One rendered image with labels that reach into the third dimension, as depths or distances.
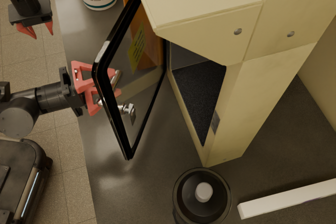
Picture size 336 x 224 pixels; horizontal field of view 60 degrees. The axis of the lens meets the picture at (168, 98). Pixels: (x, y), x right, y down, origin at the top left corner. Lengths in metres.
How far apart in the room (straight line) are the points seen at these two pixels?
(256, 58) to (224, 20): 0.11
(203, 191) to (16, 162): 1.33
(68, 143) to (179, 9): 1.70
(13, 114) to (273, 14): 0.43
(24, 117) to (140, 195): 0.37
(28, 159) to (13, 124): 1.15
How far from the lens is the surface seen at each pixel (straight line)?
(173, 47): 0.78
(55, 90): 0.61
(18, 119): 0.56
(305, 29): 0.40
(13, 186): 1.70
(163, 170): 0.80
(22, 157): 1.73
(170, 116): 0.86
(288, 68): 0.47
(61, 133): 1.98
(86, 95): 0.67
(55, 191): 1.87
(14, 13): 0.84
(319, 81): 1.01
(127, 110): 0.58
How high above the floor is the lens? 1.71
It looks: 60 degrees down
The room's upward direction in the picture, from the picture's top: straight up
